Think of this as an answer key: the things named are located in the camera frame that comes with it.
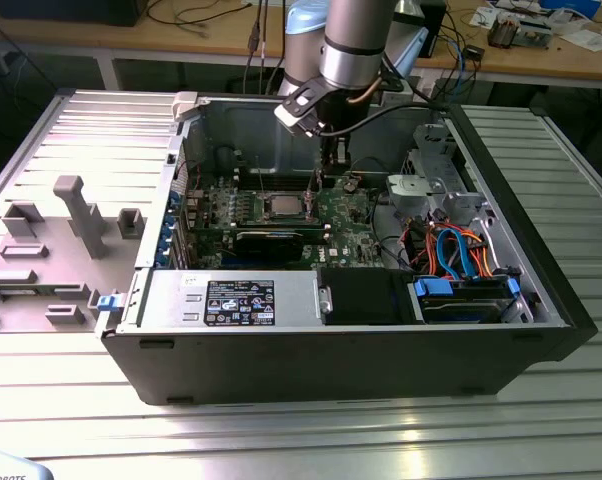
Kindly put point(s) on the silver square CPU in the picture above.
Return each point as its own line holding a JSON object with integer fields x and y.
{"x": 284, "y": 206}

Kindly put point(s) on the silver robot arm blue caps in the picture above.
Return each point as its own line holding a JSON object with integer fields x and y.
{"x": 351, "y": 45}

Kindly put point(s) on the metal CPU socket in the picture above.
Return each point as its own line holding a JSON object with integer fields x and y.
{"x": 262, "y": 207}

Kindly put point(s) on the round coin battery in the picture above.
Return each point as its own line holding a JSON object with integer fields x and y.
{"x": 350, "y": 186}

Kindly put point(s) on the green motherboard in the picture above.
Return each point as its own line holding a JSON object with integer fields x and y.
{"x": 346, "y": 220}

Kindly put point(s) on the silver drive cage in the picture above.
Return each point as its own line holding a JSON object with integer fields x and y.
{"x": 416, "y": 192}

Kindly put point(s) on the white label card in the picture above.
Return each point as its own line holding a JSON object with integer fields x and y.
{"x": 425, "y": 90}

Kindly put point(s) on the black plastic shroud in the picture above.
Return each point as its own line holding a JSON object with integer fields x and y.
{"x": 366, "y": 295}

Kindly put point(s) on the silver metal latch plate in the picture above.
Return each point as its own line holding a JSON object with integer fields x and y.
{"x": 326, "y": 300}

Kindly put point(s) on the tall black device box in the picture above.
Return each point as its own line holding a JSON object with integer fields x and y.
{"x": 436, "y": 25}

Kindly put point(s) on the pale grey case latch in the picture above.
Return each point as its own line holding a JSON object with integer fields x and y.
{"x": 186, "y": 105}

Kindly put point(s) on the small black box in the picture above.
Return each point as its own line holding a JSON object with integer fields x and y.
{"x": 473, "y": 52}

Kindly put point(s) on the black power supply label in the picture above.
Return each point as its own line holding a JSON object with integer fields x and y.
{"x": 241, "y": 302}

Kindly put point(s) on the white printed booklet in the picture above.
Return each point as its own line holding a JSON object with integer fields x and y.
{"x": 482, "y": 17}

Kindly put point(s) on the hard disk in blue carrier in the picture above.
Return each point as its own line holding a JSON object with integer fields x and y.
{"x": 461, "y": 310}

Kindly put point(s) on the black and grey PC case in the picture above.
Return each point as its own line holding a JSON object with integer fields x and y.
{"x": 306, "y": 365}

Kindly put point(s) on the silver power supply unit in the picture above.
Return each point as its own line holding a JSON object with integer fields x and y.
{"x": 181, "y": 300}

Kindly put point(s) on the green circuit board device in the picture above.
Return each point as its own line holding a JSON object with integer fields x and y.
{"x": 535, "y": 35}

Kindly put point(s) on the grey plastic parts rack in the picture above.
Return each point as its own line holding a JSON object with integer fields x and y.
{"x": 81, "y": 200}

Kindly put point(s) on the white paper sheets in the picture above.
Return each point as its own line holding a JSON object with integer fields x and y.
{"x": 581, "y": 40}

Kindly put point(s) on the blue flat box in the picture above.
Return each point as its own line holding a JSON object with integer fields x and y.
{"x": 571, "y": 4}

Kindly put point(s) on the blue plastic clip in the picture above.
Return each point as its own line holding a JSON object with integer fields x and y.
{"x": 107, "y": 303}

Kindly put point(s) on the wide black equipment case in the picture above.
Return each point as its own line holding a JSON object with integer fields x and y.
{"x": 71, "y": 12}

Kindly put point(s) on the wooden workbench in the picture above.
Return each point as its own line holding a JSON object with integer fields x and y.
{"x": 56, "y": 35}

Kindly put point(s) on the white printed pendant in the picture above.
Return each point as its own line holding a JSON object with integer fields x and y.
{"x": 6, "y": 465}

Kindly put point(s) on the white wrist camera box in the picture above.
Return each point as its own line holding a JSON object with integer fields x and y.
{"x": 288, "y": 117}

